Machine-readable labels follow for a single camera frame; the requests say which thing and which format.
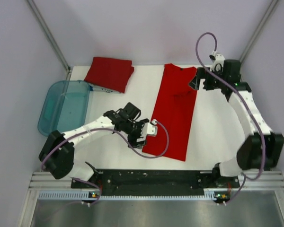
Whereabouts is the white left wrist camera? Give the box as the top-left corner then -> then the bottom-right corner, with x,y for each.
141,119 -> 158,137

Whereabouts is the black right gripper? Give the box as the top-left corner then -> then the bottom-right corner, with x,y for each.
188,67 -> 225,91

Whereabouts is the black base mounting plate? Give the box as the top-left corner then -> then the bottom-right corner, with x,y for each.
71,169 -> 240,196

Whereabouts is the white blue folded t-shirt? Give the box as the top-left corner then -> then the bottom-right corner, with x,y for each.
89,84 -> 121,94

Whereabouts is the aluminium corner post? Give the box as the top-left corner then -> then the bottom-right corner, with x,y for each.
239,0 -> 281,64
25,0 -> 71,72

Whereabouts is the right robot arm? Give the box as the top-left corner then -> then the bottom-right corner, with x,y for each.
189,60 -> 284,187

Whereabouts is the right aluminium corner post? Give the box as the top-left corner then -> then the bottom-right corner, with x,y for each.
239,0 -> 281,64

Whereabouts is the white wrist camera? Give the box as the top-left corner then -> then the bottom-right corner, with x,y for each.
141,119 -> 158,137
209,51 -> 225,72

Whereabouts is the aluminium frame rail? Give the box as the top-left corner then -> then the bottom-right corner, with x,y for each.
29,171 -> 284,191

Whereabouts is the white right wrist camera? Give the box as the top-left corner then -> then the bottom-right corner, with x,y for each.
209,51 -> 225,72

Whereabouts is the translucent blue plastic bin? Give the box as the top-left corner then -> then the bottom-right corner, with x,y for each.
37,80 -> 90,137

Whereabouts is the left aluminium corner post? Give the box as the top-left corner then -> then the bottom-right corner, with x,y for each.
25,0 -> 71,72

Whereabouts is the dark red folded t-shirt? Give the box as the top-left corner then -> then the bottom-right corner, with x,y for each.
84,57 -> 134,93

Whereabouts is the grey slotted cable duct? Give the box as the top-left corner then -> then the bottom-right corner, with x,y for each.
38,191 -> 226,201

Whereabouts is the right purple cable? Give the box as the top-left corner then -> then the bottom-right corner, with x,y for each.
195,32 -> 267,205

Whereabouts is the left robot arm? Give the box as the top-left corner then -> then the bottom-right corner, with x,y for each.
39,103 -> 157,188

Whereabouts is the bright red t-shirt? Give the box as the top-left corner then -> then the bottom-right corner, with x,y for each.
151,63 -> 197,161

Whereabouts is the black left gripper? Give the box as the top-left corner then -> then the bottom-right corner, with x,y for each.
124,119 -> 149,148

